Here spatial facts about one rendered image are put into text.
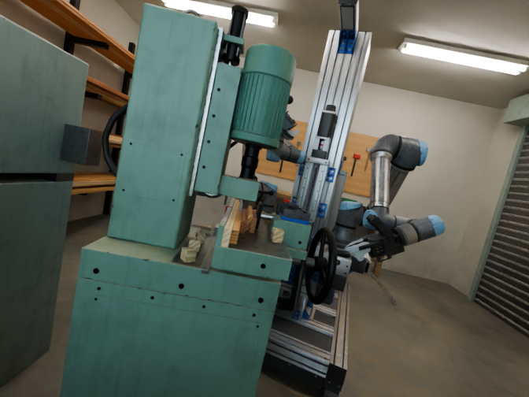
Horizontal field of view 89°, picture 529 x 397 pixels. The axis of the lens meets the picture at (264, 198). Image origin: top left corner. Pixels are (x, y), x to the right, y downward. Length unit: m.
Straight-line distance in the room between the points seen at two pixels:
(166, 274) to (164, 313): 0.12
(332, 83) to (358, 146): 2.62
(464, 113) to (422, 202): 1.42
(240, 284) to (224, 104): 0.57
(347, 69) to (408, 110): 2.93
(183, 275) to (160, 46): 0.68
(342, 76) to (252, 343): 1.51
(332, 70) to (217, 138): 1.12
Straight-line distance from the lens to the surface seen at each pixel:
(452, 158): 4.91
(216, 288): 0.84
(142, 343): 0.96
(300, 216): 0.95
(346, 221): 1.52
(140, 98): 0.94
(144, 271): 0.86
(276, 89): 0.93
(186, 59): 0.94
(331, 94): 1.80
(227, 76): 0.95
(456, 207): 4.99
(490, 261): 4.57
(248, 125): 0.90
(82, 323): 1.00
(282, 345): 1.65
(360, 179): 4.35
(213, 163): 0.91
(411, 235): 1.07
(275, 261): 0.73
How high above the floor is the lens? 1.12
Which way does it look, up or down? 6 degrees down
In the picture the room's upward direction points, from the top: 12 degrees clockwise
